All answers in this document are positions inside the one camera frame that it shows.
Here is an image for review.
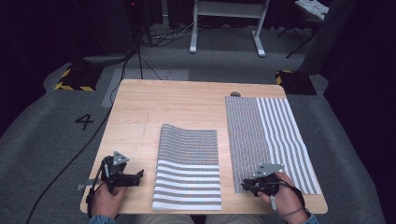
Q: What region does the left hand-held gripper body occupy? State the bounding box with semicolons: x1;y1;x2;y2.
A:
99;150;131;189

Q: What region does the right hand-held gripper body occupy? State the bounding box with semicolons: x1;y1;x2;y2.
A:
251;162;286;198

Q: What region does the grey white striped cloth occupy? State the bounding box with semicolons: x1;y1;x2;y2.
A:
224;95;323;196
151;123;223;212

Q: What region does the person's right hand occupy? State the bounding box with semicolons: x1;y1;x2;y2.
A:
257;171;308;224

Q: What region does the person's left hand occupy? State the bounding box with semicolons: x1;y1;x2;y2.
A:
90;185;129;221

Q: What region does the black stand with red light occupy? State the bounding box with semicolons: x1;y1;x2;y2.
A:
81;0;148;67

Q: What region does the black folding chair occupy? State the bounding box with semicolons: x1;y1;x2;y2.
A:
276;0;331;60

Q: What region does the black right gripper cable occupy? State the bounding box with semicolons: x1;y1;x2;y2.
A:
276;178;309;218

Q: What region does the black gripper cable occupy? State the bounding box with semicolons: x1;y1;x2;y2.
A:
276;178;309;218
85;158;109;219

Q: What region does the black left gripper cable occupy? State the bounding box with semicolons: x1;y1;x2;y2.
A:
85;158;109;219

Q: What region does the long black floor cable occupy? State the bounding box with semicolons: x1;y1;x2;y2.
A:
25;46;138;224

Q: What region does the yellow black striped base plate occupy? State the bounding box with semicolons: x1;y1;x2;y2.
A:
275;69;318;96
53;63;105;92

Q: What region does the bundle of floor cables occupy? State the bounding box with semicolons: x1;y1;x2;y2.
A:
138;15;200;49

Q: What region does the white desk frame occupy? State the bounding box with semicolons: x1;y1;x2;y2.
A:
189;0;271;59

